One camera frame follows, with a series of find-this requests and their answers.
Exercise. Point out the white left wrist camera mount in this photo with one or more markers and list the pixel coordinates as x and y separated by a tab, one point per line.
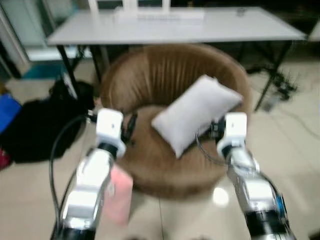
109	125

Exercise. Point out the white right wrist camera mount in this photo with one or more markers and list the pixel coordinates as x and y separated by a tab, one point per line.
236	127

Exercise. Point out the long white table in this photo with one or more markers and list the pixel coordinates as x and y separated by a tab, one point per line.
175	30

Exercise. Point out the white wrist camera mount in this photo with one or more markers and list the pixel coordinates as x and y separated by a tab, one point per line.
109	125
236	127

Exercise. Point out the white keyboard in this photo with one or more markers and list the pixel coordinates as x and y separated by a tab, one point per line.
160	15

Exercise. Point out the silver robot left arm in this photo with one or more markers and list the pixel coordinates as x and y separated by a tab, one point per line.
90	185

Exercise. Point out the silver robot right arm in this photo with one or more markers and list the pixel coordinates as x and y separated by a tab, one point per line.
255	192

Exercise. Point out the pink pillow with grey print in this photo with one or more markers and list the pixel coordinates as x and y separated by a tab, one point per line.
119	195

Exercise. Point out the black bag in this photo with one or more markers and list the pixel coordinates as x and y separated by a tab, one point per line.
40	125

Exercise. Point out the brown round fabric chair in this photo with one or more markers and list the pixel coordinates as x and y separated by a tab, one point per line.
150	75

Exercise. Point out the blue box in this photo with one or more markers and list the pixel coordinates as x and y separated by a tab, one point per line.
7	112

